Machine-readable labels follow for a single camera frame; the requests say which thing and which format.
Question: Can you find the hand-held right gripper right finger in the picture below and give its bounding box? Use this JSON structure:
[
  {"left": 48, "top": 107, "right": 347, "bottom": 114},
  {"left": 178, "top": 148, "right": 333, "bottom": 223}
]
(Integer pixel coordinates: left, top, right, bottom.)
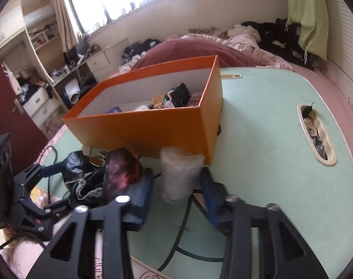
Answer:
[{"left": 200, "top": 168, "right": 329, "bottom": 279}]

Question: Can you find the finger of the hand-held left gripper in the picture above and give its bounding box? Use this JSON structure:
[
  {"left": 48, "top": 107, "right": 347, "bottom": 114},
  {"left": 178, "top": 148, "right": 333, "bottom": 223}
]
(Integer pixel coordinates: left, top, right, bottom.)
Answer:
[
  {"left": 14, "top": 162, "right": 65, "bottom": 194},
  {"left": 18, "top": 198, "right": 77, "bottom": 239}
]

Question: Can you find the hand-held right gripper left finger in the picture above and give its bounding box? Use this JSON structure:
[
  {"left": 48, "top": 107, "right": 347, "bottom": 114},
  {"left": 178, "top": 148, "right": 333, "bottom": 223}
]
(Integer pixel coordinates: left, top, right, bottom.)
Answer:
[{"left": 26, "top": 168, "right": 154, "bottom": 279}]

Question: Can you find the black shiny pouch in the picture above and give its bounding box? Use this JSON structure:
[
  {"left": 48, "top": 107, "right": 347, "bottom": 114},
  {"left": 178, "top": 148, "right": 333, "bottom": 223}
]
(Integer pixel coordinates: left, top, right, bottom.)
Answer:
[{"left": 61, "top": 150, "right": 93, "bottom": 181}]

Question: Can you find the dark red pouch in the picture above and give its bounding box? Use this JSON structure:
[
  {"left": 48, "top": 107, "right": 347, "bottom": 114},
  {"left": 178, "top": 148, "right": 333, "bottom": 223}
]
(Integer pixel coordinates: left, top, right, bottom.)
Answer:
[{"left": 102, "top": 148, "right": 144, "bottom": 203}]

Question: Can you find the black lace trimmed cloth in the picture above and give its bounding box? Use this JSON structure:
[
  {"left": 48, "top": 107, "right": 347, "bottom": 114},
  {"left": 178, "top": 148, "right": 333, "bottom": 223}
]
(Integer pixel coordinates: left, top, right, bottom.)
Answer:
[{"left": 65, "top": 169, "right": 108, "bottom": 209}]

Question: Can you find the clear bubble wrap wad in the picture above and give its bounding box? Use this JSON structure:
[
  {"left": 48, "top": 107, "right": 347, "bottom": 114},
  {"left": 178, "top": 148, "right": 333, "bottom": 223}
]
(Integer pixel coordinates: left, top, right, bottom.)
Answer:
[{"left": 160, "top": 146, "right": 205, "bottom": 204}]

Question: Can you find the orange cardboard box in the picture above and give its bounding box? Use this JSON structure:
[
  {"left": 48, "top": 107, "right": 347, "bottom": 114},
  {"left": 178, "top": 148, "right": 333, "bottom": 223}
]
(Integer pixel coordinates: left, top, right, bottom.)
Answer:
[{"left": 62, "top": 55, "right": 223, "bottom": 165}]

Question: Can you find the mint green cartoon desktop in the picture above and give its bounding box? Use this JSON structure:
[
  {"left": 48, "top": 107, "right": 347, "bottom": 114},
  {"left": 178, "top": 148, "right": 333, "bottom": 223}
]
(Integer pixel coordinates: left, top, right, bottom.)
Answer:
[{"left": 37, "top": 67, "right": 353, "bottom": 279}]

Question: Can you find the yellow cloth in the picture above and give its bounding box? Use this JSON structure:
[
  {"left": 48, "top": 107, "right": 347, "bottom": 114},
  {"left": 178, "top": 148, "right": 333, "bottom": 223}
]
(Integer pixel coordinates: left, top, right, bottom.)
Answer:
[{"left": 30, "top": 186, "right": 51, "bottom": 208}]

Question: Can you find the maroon wooden door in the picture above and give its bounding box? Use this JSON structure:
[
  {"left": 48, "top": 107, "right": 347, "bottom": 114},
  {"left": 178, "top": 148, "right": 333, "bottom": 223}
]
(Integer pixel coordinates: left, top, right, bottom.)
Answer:
[{"left": 0, "top": 42, "right": 50, "bottom": 175}]

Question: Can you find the white drawer unit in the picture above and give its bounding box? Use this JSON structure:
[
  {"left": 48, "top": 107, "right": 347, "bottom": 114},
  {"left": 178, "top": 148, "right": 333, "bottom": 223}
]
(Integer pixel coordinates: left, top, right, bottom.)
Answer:
[{"left": 22, "top": 87, "right": 64, "bottom": 123}]

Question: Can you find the white paper roll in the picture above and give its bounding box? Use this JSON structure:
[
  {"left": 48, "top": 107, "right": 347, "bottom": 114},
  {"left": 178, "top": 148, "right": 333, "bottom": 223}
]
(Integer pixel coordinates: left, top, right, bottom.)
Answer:
[{"left": 64, "top": 79, "right": 82, "bottom": 104}]

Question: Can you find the heap of mixed clothes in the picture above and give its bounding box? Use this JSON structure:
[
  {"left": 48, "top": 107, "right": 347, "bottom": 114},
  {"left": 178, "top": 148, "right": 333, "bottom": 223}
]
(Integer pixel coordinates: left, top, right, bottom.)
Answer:
[{"left": 2, "top": 64, "right": 53, "bottom": 102}]

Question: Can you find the black boxy gadget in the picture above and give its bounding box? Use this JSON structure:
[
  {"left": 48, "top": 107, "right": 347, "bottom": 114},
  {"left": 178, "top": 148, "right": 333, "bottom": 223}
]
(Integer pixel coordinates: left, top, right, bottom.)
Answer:
[{"left": 165, "top": 83, "right": 192, "bottom": 108}]

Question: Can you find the cream desk with drawers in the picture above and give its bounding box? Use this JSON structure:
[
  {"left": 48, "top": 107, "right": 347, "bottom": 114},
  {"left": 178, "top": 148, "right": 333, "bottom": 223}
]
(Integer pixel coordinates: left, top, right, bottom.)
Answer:
[{"left": 50, "top": 39, "right": 130, "bottom": 108}]

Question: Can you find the pile of small trinkets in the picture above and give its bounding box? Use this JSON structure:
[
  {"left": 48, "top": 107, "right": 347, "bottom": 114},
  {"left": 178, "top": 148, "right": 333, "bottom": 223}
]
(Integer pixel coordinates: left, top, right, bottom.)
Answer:
[{"left": 301, "top": 101, "right": 330, "bottom": 161}]

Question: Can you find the cream shelf unit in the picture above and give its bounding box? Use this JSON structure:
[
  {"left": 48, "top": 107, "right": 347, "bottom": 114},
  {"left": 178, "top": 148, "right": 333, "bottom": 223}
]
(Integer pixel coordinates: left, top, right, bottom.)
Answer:
[{"left": 0, "top": 0, "right": 69, "bottom": 93}]

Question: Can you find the maroon pillow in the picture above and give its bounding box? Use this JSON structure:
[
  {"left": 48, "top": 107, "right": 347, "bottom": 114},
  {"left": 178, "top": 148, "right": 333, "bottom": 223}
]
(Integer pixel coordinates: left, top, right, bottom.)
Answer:
[{"left": 132, "top": 39, "right": 256, "bottom": 71}]

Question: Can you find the beige curtain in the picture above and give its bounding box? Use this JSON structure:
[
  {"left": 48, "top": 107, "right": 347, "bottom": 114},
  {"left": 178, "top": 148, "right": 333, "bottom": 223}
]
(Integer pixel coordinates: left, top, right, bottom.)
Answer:
[{"left": 50, "top": 0, "right": 80, "bottom": 53}]

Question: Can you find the crumpled pink quilt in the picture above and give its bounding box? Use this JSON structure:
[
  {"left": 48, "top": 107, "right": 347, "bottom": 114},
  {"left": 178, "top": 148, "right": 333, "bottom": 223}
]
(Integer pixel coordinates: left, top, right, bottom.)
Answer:
[{"left": 165, "top": 25, "right": 294, "bottom": 71}]

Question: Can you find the pile of black clothes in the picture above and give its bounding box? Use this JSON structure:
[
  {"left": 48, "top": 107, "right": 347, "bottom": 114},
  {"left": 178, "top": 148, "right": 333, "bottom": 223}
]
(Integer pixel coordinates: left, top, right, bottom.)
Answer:
[{"left": 241, "top": 18, "right": 317, "bottom": 71}]

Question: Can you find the lime green hanging garment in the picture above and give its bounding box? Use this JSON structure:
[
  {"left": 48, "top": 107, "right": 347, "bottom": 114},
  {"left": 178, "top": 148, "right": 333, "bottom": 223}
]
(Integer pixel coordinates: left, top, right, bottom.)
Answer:
[{"left": 285, "top": 0, "right": 330, "bottom": 62}]

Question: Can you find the black cable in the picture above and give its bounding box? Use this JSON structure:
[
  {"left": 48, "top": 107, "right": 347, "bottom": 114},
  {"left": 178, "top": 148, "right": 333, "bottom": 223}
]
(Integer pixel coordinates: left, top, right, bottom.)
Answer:
[{"left": 40, "top": 145, "right": 61, "bottom": 207}]

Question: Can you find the metal door handle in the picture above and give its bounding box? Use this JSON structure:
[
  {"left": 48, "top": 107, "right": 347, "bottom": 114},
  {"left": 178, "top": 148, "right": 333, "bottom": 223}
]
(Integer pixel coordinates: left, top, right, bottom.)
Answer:
[{"left": 12, "top": 98, "right": 25, "bottom": 114}]

